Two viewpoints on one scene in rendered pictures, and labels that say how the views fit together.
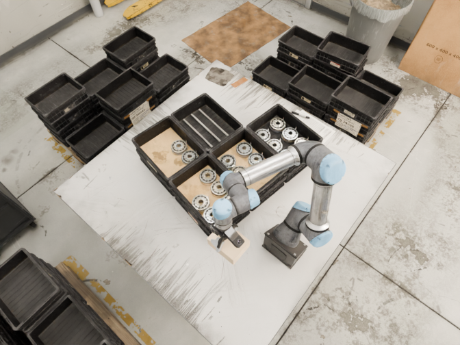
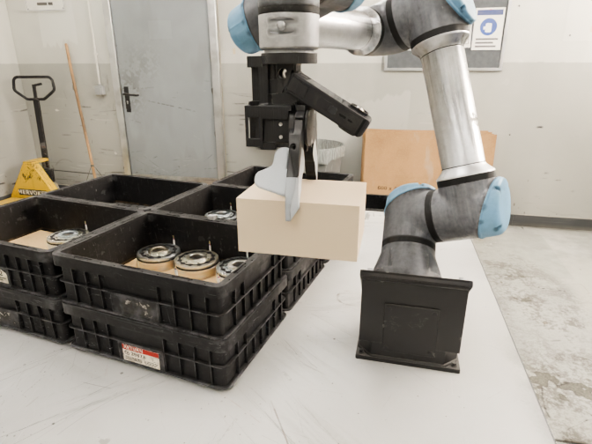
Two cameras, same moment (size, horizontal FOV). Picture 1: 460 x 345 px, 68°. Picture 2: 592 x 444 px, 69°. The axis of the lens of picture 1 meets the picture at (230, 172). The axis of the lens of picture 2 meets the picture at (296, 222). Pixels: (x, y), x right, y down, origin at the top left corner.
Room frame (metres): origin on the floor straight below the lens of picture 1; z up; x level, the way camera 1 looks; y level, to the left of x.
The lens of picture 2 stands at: (0.04, 0.31, 1.28)
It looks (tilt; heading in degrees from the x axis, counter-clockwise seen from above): 20 degrees down; 331
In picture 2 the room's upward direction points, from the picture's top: straight up
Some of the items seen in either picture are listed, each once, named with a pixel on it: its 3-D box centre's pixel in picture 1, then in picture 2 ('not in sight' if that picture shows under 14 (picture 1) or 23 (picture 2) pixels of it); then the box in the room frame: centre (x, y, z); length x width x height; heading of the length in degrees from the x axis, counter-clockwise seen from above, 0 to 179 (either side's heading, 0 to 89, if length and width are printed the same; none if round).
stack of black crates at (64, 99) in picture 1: (66, 111); not in sight; (2.04, 1.42, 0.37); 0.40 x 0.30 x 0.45; 138
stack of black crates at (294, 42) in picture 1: (300, 55); not in sight; (2.73, -0.74, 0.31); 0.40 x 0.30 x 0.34; 48
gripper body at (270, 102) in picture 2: (222, 226); (284, 102); (0.57, 0.04, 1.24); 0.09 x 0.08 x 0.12; 48
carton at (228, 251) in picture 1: (228, 242); (305, 215); (0.55, 0.02, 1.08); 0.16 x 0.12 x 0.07; 48
